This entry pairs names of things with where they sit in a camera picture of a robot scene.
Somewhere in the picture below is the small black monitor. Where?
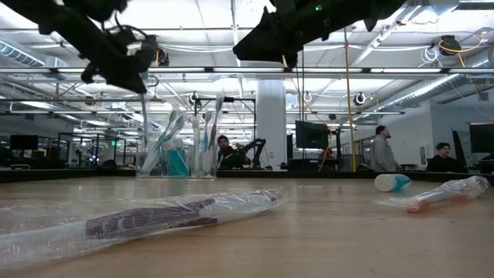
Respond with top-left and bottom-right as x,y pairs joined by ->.
9,134 -> 39,151

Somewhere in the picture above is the large black monitor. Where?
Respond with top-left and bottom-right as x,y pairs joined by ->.
469,123 -> 494,154

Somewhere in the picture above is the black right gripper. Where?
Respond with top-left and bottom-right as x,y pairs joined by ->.
232,0 -> 387,68

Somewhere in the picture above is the white building pillar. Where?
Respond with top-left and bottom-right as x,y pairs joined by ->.
255,80 -> 288,171

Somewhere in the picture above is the clear acrylic organizer box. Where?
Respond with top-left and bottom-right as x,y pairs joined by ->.
135,142 -> 219,179

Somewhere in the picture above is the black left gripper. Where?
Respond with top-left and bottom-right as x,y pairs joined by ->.
79,32 -> 158,95

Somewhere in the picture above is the black reel with yellow cable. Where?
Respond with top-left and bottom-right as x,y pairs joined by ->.
438,32 -> 488,59

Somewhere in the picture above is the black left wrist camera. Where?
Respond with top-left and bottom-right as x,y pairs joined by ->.
115,25 -> 159,74

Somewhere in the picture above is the black monitor on stand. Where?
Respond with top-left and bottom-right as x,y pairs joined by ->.
295,120 -> 330,150

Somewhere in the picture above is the orange toothbrush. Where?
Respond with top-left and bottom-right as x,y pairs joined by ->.
373,175 -> 491,214

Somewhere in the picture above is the purple toothbrush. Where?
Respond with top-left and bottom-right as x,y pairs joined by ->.
0,188 -> 289,271

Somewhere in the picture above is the black cage frame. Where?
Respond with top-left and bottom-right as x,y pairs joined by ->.
56,132 -> 127,168

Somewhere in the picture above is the black equipment case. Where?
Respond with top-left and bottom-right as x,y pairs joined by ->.
287,158 -> 320,171

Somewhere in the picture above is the person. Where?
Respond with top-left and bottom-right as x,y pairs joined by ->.
426,141 -> 466,174
216,134 -> 248,170
371,124 -> 404,173

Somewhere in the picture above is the yellow vertical pole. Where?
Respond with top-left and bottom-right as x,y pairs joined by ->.
343,29 -> 357,173

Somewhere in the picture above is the black table edge rail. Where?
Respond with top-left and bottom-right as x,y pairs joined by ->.
0,168 -> 494,180

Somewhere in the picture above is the black metal gantry frame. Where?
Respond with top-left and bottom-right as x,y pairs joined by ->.
194,97 -> 258,171

